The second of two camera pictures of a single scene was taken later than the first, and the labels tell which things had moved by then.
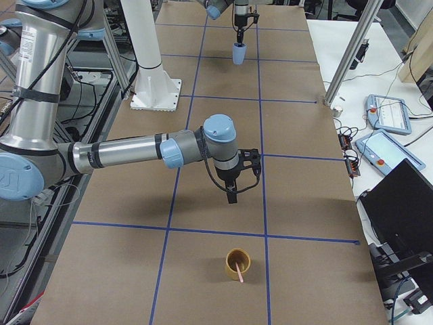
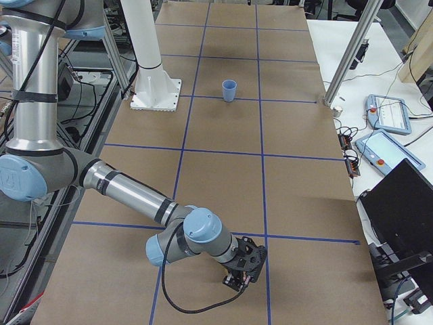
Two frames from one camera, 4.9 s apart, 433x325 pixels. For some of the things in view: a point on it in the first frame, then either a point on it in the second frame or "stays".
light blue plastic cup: (239, 53) → (229, 88)
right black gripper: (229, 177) → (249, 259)
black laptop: (400, 206) stays
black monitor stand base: (392, 274) stays
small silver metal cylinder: (337, 112) stays
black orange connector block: (352, 164) stays
